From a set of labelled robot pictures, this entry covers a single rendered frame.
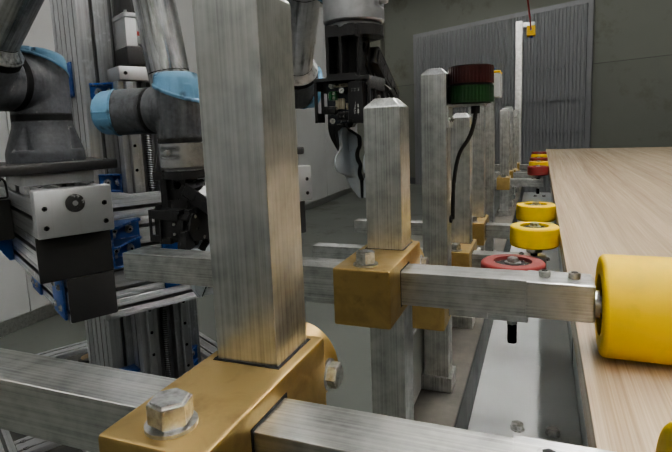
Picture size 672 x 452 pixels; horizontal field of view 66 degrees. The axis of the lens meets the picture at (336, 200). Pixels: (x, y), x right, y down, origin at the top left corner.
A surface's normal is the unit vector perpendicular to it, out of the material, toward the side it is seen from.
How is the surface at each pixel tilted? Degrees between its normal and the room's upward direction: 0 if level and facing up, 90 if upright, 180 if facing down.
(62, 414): 90
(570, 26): 90
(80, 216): 90
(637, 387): 0
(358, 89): 90
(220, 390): 0
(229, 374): 0
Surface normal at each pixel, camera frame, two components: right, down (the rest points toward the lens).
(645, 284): -0.30, -0.55
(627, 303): -0.36, -0.19
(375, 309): -0.36, 0.14
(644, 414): -0.04, -0.99
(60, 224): 0.65, 0.08
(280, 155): 0.93, 0.02
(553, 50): -0.76, 0.12
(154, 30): 0.01, 0.09
